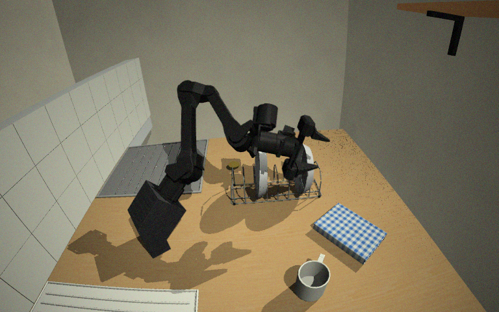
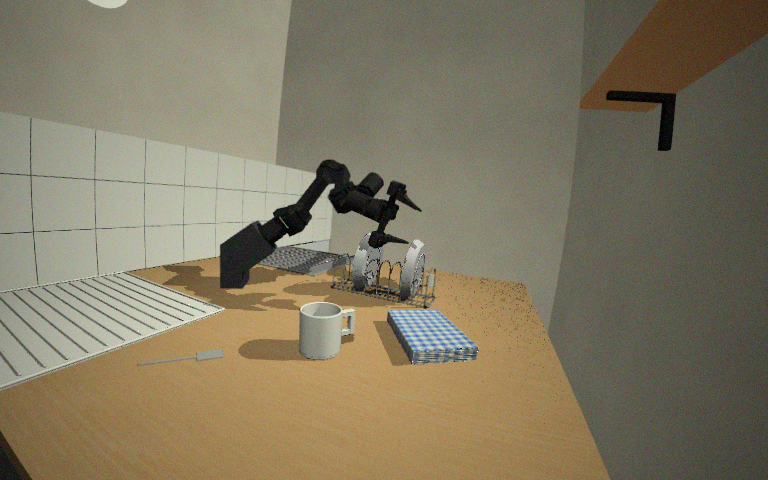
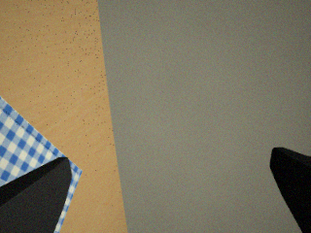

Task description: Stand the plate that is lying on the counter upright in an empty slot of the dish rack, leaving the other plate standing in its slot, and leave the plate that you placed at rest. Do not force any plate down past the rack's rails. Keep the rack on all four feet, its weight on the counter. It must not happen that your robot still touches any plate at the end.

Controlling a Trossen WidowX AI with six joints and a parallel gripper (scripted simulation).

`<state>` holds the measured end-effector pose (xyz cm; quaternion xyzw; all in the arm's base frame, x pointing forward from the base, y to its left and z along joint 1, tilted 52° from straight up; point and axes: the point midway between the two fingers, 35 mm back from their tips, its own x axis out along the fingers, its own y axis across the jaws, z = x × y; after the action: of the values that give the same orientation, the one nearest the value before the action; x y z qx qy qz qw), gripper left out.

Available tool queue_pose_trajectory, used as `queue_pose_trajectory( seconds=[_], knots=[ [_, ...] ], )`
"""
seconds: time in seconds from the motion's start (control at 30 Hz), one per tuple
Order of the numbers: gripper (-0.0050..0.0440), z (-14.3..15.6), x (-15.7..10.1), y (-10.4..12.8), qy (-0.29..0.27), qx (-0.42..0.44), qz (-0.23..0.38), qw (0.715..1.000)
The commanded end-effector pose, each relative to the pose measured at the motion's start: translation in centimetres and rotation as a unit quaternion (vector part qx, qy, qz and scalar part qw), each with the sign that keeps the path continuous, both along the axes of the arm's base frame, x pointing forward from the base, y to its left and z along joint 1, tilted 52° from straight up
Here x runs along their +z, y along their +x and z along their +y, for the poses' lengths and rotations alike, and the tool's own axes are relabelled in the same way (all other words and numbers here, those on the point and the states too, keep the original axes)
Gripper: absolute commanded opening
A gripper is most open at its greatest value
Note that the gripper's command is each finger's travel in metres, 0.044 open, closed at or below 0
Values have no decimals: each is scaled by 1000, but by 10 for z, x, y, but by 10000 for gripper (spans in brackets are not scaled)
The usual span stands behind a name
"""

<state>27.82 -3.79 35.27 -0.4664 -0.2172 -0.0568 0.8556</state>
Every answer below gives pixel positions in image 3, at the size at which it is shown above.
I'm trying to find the blue and white checkered towel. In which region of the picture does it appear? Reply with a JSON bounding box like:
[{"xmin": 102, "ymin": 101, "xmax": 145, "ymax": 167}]
[{"xmin": 0, "ymin": 96, "xmax": 83, "ymax": 233}]

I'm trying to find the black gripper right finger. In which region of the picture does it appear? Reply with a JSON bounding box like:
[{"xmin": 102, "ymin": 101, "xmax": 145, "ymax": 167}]
[{"xmin": 270, "ymin": 147, "xmax": 311, "ymax": 233}]

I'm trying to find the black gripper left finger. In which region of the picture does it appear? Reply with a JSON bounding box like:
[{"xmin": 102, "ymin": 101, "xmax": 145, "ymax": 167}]
[{"xmin": 0, "ymin": 157, "xmax": 72, "ymax": 233}]

